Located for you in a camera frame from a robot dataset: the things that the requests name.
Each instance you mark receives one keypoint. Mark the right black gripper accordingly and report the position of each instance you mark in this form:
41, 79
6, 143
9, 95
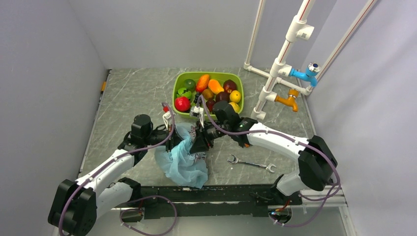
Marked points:
199, 143

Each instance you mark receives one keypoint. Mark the brown fake kiwi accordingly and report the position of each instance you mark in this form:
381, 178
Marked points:
208, 94

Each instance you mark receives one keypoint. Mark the orange faucet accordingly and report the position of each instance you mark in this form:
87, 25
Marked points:
290, 101

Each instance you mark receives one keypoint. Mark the orange fake mango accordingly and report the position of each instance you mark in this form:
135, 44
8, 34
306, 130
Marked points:
215, 86

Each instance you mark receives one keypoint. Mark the dark maroon fake fruit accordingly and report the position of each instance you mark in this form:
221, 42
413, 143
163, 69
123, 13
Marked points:
222, 96

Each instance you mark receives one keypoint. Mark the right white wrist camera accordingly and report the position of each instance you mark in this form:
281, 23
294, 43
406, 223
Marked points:
198, 112

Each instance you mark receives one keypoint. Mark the dark purple fake plum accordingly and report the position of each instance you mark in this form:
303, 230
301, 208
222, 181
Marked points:
210, 104

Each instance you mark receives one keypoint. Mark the green plastic fruit basket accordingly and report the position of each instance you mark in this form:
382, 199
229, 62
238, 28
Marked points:
179, 90

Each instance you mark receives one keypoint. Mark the blue plastic bag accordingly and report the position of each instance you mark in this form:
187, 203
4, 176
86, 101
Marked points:
179, 165

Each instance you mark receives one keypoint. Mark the white PVC pipe frame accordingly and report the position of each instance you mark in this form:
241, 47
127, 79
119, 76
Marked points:
278, 80

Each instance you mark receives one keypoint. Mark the black fake grapes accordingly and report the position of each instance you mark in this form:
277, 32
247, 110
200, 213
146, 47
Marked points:
196, 97

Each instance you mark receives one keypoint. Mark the yellow fake fruit front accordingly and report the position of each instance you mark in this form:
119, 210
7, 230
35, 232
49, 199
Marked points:
235, 106

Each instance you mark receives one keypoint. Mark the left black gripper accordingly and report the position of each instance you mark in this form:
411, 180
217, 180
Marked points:
170, 143

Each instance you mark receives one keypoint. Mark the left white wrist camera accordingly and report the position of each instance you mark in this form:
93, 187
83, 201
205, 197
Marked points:
167, 116

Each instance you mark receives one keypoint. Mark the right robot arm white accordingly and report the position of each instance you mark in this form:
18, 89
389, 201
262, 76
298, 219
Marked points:
315, 162

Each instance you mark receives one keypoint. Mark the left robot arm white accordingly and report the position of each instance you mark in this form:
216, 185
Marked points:
79, 203

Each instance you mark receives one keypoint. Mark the blue faucet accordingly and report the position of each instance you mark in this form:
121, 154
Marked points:
312, 70

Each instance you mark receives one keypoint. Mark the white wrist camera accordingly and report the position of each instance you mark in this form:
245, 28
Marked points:
167, 116
198, 112

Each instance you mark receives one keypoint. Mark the dark green round fruit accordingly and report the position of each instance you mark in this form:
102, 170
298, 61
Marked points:
189, 84

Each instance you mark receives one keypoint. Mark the dark red fake apple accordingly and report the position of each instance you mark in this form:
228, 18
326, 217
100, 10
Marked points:
229, 86

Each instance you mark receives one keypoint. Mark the silver open-end wrench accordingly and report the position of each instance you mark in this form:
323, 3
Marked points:
269, 167

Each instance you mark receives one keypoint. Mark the yellow fake lemon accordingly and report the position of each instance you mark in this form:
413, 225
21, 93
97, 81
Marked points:
235, 96

